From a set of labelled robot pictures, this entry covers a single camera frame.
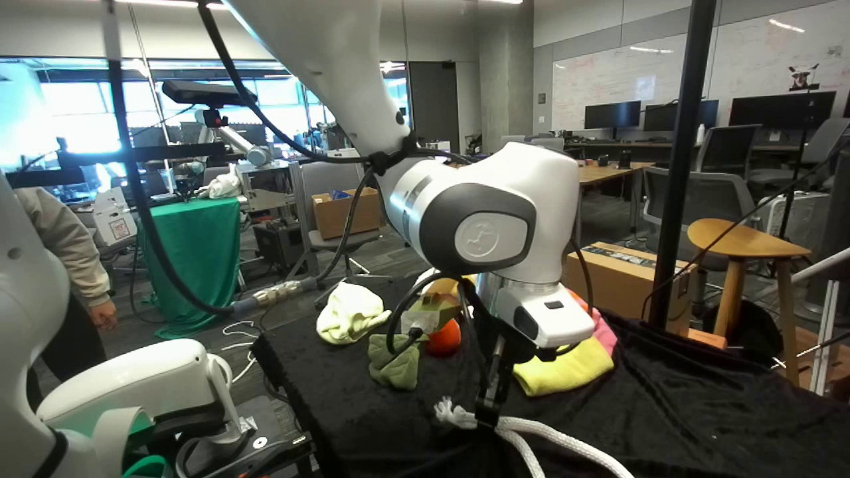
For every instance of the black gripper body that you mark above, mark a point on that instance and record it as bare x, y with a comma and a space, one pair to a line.
496, 355

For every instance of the olive green cloth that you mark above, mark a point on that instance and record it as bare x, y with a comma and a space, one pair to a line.
388, 363

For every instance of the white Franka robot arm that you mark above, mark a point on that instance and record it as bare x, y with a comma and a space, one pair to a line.
496, 194

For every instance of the pink shirt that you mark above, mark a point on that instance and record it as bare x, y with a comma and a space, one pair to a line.
606, 336

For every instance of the pale yellow cloth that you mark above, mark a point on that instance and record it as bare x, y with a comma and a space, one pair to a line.
350, 315

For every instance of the large cardboard box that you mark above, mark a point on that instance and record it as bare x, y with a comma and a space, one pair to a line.
627, 281

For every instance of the black table cloth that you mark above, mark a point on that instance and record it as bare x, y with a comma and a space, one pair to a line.
691, 416

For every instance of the cardboard box on chair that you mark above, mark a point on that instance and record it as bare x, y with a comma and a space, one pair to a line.
337, 216

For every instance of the long wooden table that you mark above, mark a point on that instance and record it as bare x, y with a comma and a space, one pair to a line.
613, 174

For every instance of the grey office chair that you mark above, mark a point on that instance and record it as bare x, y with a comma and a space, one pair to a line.
319, 176

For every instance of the black pole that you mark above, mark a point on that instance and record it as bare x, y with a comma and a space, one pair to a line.
681, 160

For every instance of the grey padded chair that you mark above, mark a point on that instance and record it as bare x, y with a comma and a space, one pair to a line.
718, 198

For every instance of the wooden stool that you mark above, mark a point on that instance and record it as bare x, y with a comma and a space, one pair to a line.
744, 239

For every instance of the green drape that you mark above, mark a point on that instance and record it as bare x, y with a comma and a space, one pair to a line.
201, 261

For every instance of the white bundle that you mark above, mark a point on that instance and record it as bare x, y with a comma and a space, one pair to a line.
218, 184

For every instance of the wide black computer monitor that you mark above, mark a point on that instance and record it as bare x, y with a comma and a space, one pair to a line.
780, 107

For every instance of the white paper sign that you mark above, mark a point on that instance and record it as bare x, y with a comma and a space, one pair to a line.
112, 216

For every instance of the small dark figurine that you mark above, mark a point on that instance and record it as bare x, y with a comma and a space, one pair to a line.
803, 79

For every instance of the person in beige sweater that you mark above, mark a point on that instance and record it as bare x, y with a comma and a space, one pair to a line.
63, 239

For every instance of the black horizontal bar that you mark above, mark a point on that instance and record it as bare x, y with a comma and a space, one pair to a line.
90, 164

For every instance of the aluminium frame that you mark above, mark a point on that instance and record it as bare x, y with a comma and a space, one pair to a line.
825, 319

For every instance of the black camera on stand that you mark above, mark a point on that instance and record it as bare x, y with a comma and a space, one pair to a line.
208, 95

